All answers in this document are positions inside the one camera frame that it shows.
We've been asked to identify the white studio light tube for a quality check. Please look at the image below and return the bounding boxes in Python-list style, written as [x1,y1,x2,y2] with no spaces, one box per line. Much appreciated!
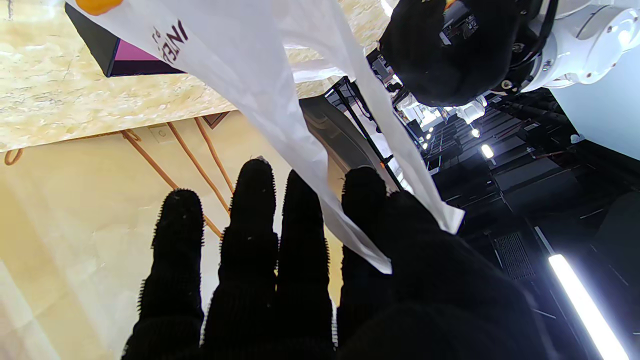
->
[547,254,632,360]

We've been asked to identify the tripod floor lamp white shade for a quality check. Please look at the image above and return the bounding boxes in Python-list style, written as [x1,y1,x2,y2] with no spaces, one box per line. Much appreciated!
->
[120,116,236,240]

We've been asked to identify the white plastic bag orange logo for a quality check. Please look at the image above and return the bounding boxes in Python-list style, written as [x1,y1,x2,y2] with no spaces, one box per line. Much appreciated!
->
[65,0,466,275]

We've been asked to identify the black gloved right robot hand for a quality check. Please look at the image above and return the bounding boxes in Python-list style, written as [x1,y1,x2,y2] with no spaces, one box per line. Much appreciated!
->
[122,159,558,360]

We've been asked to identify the dark flat television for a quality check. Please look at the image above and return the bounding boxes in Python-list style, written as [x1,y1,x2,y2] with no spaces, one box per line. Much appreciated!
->
[299,95,403,193]

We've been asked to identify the black gift box pink inside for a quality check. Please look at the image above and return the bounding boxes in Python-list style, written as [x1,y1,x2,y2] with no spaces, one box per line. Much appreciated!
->
[65,2,187,78]

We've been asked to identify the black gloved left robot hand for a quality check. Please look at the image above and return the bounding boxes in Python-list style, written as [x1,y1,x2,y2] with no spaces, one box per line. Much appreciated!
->
[379,0,533,108]

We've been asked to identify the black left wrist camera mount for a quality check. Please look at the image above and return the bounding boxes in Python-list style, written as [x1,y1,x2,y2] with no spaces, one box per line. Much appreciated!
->
[492,20,558,98]

